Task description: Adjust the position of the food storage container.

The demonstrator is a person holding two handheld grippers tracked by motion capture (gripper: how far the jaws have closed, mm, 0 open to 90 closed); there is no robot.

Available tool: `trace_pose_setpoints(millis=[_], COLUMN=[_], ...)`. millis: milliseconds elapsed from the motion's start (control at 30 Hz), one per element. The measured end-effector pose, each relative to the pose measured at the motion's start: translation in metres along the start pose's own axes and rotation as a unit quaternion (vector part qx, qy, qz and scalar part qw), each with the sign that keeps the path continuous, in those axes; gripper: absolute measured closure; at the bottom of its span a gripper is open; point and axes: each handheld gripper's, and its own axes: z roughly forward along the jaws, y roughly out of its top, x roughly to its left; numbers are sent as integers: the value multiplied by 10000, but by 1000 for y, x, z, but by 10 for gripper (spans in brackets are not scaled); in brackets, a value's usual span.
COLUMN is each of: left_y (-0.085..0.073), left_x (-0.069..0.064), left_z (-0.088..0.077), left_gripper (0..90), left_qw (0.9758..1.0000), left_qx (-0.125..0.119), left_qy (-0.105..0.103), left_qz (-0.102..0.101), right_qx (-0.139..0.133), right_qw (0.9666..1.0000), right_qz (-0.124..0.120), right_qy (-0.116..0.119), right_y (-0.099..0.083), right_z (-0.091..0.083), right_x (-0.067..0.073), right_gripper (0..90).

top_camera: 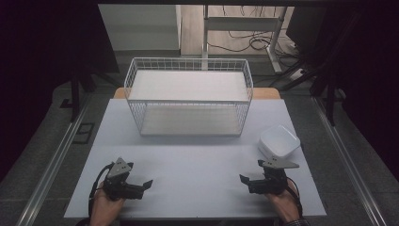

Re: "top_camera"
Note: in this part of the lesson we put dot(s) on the white table cover sheet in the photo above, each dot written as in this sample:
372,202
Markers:
194,175

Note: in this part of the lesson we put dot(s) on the white cabinet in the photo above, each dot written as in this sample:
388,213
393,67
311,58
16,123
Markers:
141,28

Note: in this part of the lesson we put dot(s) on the aluminium rail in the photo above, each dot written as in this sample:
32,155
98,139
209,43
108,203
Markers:
348,163
53,163

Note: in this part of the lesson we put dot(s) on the black metal stand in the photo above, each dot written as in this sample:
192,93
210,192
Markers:
76,91
326,84

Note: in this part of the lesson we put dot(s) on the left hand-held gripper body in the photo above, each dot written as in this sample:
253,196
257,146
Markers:
117,175

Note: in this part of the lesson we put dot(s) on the person's left hand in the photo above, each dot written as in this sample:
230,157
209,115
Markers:
105,208

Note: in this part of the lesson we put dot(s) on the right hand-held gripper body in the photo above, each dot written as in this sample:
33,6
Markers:
273,177

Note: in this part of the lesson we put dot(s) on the white metal desk frame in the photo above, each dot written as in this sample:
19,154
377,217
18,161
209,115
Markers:
241,23

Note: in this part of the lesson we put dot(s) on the white square bowl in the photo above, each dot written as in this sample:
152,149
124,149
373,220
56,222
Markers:
279,142

